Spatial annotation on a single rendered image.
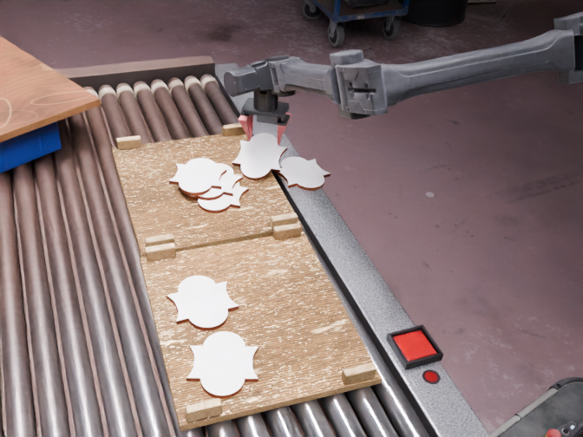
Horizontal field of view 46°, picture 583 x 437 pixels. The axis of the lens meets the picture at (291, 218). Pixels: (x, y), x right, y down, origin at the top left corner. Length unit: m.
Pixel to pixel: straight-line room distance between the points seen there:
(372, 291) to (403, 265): 1.48
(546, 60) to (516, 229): 2.11
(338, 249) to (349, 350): 0.30
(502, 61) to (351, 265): 0.54
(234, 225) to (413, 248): 1.58
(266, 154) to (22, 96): 0.60
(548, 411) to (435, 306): 0.71
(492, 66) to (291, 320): 0.56
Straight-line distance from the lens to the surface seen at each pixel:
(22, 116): 1.69
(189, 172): 1.58
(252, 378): 1.17
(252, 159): 1.63
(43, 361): 1.26
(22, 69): 1.90
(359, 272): 1.41
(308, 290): 1.33
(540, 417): 2.17
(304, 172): 1.66
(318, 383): 1.18
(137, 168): 1.65
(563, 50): 1.16
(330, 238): 1.48
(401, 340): 1.28
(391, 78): 1.08
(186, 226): 1.47
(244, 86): 1.51
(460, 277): 2.87
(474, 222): 3.18
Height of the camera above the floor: 1.86
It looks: 38 degrees down
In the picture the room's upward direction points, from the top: 5 degrees clockwise
